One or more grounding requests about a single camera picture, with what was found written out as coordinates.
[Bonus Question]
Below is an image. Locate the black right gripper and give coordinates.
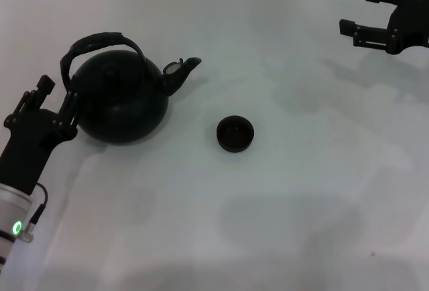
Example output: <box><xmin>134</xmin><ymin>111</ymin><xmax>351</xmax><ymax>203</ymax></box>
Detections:
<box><xmin>338</xmin><ymin>0</ymin><xmax>429</xmax><ymax>54</ymax></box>

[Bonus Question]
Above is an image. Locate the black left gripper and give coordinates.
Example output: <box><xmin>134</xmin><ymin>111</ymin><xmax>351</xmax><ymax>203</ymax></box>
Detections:
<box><xmin>0</xmin><ymin>74</ymin><xmax>82</xmax><ymax>195</ymax></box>

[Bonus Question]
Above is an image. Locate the black round teapot with handle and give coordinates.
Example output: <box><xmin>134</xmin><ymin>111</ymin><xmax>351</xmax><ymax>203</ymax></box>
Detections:
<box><xmin>60</xmin><ymin>31</ymin><xmax>202</xmax><ymax>146</ymax></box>

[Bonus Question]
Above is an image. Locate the small dark brown teacup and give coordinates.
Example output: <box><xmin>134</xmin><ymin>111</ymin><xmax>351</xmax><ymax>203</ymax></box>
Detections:
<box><xmin>216</xmin><ymin>115</ymin><xmax>255</xmax><ymax>154</ymax></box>

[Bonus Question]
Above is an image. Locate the black cable with silver plug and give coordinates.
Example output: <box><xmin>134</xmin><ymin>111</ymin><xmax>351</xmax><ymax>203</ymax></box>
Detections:
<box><xmin>19</xmin><ymin>182</ymin><xmax>50</xmax><ymax>243</ymax></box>

